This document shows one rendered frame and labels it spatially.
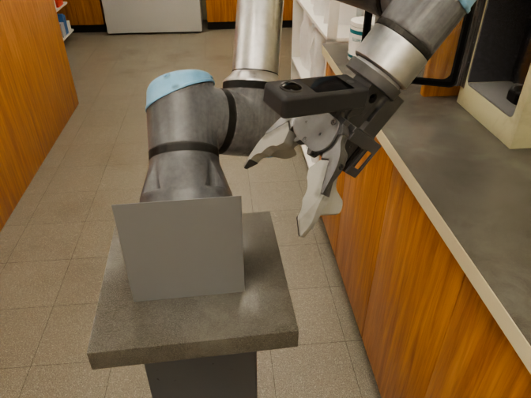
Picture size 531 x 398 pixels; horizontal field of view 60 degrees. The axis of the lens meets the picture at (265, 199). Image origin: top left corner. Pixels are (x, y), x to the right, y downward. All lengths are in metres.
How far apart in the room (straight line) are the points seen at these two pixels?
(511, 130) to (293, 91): 0.94
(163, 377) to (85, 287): 1.41
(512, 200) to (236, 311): 0.67
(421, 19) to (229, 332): 0.51
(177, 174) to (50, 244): 1.92
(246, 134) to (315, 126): 0.26
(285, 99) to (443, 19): 0.19
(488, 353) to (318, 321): 1.11
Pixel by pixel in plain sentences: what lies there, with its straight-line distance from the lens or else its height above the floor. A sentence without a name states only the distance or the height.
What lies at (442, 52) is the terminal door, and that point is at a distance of 1.54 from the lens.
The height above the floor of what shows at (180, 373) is 0.78.
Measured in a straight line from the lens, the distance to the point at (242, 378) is 0.93.
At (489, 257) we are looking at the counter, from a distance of 0.96.
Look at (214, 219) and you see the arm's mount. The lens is 0.69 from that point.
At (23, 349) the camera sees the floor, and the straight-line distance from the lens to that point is 2.13.
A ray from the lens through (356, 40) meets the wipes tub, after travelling 1.87.
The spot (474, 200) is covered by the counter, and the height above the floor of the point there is 0.94.
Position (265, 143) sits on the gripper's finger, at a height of 1.23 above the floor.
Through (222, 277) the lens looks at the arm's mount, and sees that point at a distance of 0.77.
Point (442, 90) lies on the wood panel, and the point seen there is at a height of 0.96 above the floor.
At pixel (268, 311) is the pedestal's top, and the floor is 0.94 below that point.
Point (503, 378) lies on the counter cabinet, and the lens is 0.97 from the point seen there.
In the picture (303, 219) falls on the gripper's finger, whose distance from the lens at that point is 0.53.
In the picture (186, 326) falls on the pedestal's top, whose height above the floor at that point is 0.94.
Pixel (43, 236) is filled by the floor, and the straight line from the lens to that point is 2.66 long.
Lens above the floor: 1.51
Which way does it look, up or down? 34 degrees down
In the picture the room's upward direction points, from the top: straight up
